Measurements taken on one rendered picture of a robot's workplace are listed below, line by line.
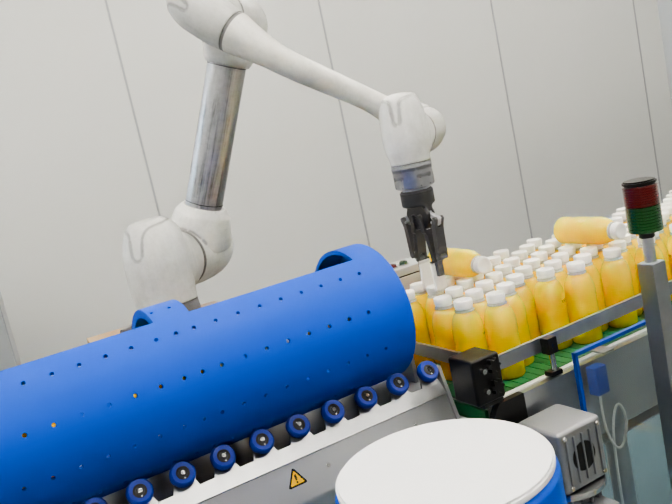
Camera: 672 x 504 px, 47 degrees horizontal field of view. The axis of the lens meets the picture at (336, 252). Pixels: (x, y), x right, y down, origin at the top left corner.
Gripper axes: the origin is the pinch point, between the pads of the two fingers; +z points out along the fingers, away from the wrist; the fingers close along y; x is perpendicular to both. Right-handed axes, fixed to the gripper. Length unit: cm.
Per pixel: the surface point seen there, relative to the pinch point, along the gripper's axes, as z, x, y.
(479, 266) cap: -0.7, 7.2, 8.1
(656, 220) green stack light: -8, 20, 46
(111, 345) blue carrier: -11, -75, 14
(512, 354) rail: 13.1, -4.2, 27.2
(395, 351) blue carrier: 6.5, -25.7, 19.5
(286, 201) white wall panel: -2, 88, -249
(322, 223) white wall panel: 15, 107, -247
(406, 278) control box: 3.1, 4.4, -17.5
